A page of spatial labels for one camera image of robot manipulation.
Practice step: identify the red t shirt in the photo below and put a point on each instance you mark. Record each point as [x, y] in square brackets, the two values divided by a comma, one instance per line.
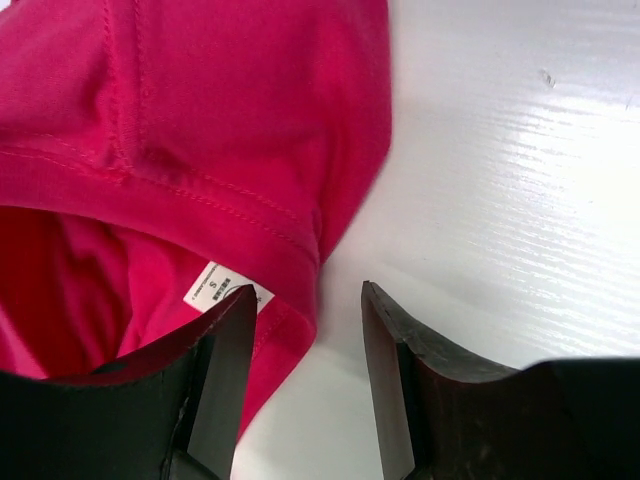
[143, 140]

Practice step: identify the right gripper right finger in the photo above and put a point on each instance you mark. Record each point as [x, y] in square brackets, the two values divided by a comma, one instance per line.
[444, 412]

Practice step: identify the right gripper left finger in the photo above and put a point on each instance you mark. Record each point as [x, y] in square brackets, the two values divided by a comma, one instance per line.
[169, 410]

